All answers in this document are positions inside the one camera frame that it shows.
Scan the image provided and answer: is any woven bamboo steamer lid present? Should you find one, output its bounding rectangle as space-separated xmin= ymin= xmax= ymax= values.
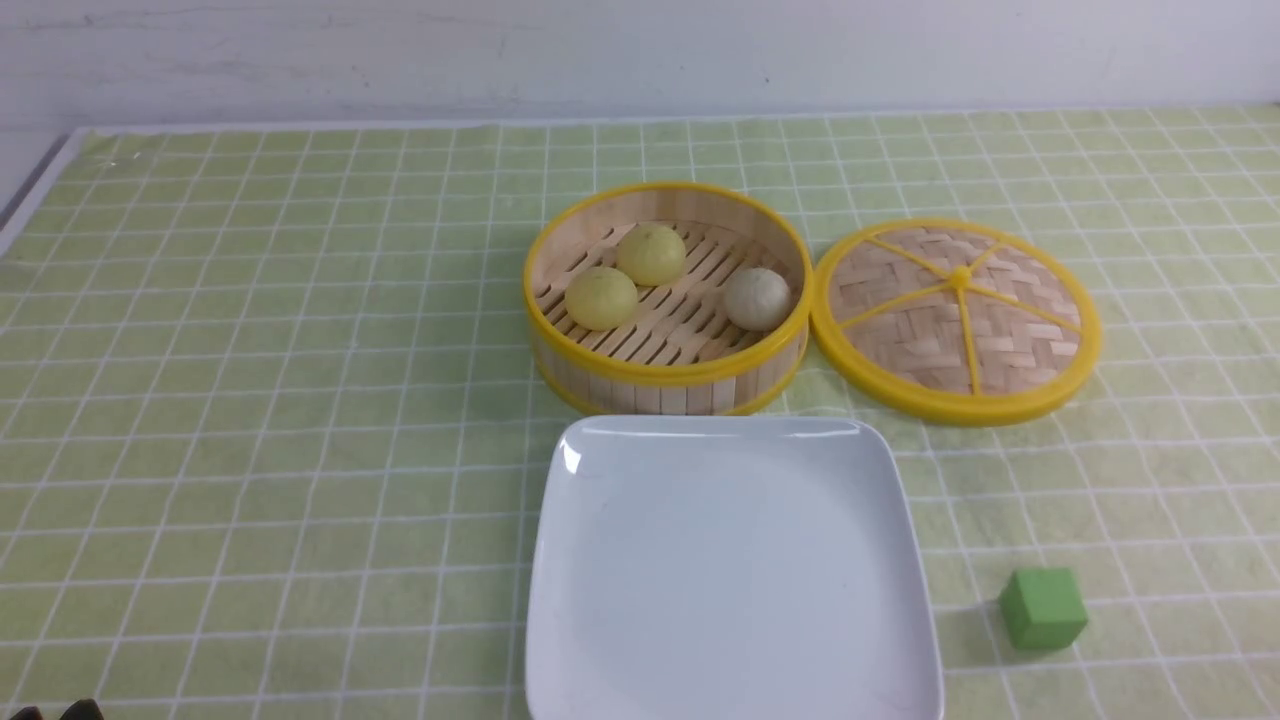
xmin=810 ymin=218 xmax=1105 ymax=427

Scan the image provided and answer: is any white square plate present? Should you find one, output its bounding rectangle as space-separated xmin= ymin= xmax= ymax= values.
xmin=524 ymin=416 xmax=945 ymax=719

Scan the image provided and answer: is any beige steamed bun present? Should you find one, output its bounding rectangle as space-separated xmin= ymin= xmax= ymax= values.
xmin=722 ymin=266 xmax=792 ymax=333

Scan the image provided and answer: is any yellow steamed bun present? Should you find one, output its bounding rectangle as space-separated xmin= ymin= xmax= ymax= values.
xmin=564 ymin=266 xmax=639 ymax=332
xmin=614 ymin=223 xmax=686 ymax=287

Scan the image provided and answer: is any yellow steamed bun front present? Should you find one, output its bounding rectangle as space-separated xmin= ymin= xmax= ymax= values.
xmin=564 ymin=266 xmax=639 ymax=332

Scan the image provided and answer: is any green cube block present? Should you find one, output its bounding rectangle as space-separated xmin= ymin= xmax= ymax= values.
xmin=998 ymin=568 xmax=1089 ymax=652

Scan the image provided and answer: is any green checked tablecloth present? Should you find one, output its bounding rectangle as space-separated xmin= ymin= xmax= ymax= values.
xmin=1 ymin=106 xmax=1279 ymax=719

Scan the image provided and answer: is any bamboo steamer basket yellow rim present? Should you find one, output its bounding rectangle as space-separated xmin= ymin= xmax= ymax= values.
xmin=522 ymin=182 xmax=814 ymax=416

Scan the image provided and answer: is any yellow steamed bun back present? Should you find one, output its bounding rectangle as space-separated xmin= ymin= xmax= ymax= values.
xmin=614 ymin=223 xmax=686 ymax=287

